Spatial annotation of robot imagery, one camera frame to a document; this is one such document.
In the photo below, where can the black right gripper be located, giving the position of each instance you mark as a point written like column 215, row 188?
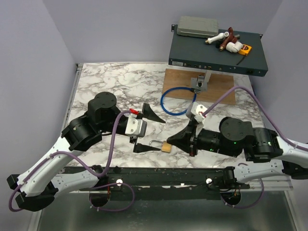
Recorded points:
column 186, row 139

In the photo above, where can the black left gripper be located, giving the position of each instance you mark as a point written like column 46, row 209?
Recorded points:
column 148, row 114

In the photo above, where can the brass padlock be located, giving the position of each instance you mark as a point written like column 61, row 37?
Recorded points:
column 165, row 147

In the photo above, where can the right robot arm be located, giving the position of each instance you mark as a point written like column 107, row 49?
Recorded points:
column 268, row 153

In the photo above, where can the white pipe elbow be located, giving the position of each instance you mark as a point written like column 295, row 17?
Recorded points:
column 234, row 47

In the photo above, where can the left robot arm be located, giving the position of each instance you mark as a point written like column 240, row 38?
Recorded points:
column 61, row 170

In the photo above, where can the wooden board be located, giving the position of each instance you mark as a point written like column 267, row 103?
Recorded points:
column 217, row 85

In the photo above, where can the yellow tape measure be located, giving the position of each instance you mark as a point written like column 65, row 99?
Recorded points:
column 245, row 50

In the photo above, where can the white pipe with brass end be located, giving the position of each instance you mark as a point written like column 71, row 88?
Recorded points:
column 220, row 36

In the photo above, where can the brown pipe fitting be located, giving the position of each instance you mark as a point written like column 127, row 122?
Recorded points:
column 230, row 38

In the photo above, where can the grey plastic case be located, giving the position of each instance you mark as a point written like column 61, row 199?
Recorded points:
column 197, row 27

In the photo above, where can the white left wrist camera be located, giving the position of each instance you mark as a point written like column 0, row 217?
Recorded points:
column 136, row 127

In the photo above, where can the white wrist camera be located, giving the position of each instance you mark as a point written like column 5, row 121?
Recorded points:
column 136, row 127
column 195, row 111

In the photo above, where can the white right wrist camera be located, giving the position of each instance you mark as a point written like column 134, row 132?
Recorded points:
column 195, row 111

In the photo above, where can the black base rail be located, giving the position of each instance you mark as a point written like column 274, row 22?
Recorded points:
column 175, row 183

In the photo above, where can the grey metal socket bracket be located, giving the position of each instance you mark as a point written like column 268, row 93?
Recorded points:
column 199, row 84

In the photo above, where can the blue rack network switch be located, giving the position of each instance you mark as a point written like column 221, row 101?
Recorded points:
column 193, row 52

